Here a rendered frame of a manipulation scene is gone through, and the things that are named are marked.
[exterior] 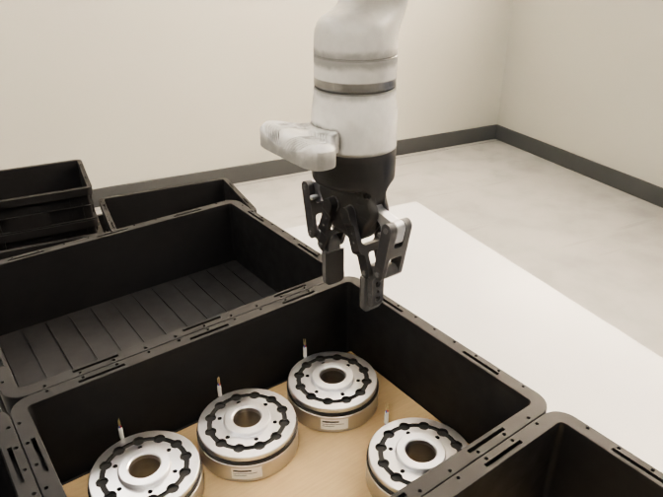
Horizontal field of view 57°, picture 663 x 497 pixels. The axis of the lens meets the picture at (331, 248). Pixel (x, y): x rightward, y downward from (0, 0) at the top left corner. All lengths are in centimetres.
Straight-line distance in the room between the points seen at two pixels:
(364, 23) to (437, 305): 73
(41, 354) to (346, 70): 56
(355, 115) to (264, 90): 304
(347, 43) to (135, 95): 289
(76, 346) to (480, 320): 66
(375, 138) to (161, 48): 287
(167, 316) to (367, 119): 49
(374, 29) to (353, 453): 42
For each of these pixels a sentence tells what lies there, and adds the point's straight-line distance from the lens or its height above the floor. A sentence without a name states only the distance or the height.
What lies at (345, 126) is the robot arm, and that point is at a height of 117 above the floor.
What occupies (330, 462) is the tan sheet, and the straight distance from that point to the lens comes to 66.
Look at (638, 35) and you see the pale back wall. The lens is 372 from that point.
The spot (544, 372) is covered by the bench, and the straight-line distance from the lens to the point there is 103.
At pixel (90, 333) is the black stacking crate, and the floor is 83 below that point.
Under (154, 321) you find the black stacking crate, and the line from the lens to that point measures 89.
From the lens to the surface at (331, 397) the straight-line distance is 68.
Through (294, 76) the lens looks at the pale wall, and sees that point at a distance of 359.
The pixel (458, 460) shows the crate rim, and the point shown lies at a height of 93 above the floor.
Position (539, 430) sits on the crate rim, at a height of 93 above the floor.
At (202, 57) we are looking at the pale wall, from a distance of 340.
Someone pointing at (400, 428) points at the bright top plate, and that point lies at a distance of 66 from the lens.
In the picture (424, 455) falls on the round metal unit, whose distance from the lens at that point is 65.
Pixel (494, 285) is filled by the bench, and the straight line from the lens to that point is 123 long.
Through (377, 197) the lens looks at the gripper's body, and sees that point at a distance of 54.
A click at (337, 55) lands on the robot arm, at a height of 122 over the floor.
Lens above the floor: 131
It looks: 28 degrees down
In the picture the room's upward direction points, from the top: straight up
